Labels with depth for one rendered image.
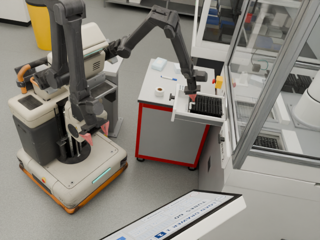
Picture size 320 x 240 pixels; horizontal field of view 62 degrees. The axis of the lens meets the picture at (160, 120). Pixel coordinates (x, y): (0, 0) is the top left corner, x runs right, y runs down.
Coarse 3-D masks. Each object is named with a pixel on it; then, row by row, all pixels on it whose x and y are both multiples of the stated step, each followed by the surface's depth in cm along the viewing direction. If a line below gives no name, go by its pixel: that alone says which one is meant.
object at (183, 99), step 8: (184, 96) 190; (216, 96) 187; (184, 104) 185; (224, 104) 187; (176, 112) 170; (184, 112) 169; (224, 112) 183; (192, 120) 172; (200, 120) 171; (208, 120) 171; (216, 120) 170; (224, 120) 169
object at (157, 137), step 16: (144, 80) 214; (160, 80) 217; (208, 80) 225; (144, 96) 199; (160, 96) 201; (144, 112) 205; (160, 112) 203; (144, 128) 216; (160, 128) 214; (176, 128) 211; (192, 128) 209; (208, 128) 207; (144, 144) 229; (160, 144) 226; (176, 144) 224; (192, 144) 221; (160, 160) 240; (176, 160) 237; (192, 160) 234
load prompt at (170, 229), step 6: (210, 204) 94; (216, 204) 92; (198, 210) 92; (204, 210) 90; (186, 216) 91; (192, 216) 89; (180, 222) 87; (186, 222) 85; (168, 228) 86; (174, 228) 84; (156, 234) 85; (162, 234) 83
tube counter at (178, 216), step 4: (176, 216) 94; (180, 216) 93; (168, 220) 93; (172, 220) 91; (160, 224) 92; (164, 224) 90; (168, 224) 89; (156, 228) 90; (160, 228) 88; (148, 232) 89; (152, 232) 87; (140, 236) 88; (144, 236) 86; (148, 236) 85
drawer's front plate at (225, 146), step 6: (222, 126) 165; (222, 132) 162; (228, 138) 152; (222, 144) 157; (228, 144) 148; (228, 150) 145; (222, 156) 152; (228, 156) 142; (222, 162) 149; (222, 168) 149
